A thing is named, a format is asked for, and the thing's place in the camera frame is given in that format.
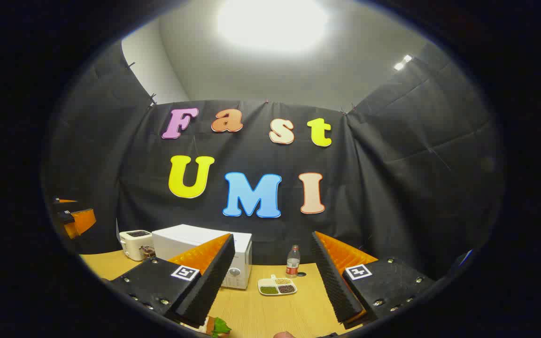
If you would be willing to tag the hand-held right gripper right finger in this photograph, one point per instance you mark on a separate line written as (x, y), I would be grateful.
(336, 281)

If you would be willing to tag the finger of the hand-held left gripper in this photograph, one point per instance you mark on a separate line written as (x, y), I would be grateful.
(66, 201)
(82, 220)

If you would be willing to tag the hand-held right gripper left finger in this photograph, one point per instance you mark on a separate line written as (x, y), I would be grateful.
(207, 281)

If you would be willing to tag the sandwich with lettuce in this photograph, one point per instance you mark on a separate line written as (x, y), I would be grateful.
(218, 326)

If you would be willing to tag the white microwave oven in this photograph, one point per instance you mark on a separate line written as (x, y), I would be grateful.
(181, 239)

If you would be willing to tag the plastic bottle with red label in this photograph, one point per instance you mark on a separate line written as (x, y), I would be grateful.
(292, 263)

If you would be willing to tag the white toaster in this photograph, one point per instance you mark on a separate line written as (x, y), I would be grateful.
(132, 244)

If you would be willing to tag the white divided dish of beans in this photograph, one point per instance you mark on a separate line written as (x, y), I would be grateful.
(277, 286)

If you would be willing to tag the small glass jar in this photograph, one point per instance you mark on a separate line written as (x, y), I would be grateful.
(148, 252)

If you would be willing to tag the black backdrop cloth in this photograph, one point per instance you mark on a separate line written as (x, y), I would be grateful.
(392, 188)

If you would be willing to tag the small ceiling light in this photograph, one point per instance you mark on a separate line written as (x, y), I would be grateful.
(402, 62)

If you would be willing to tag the large ceiling light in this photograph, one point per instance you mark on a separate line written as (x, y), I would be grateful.
(273, 23)

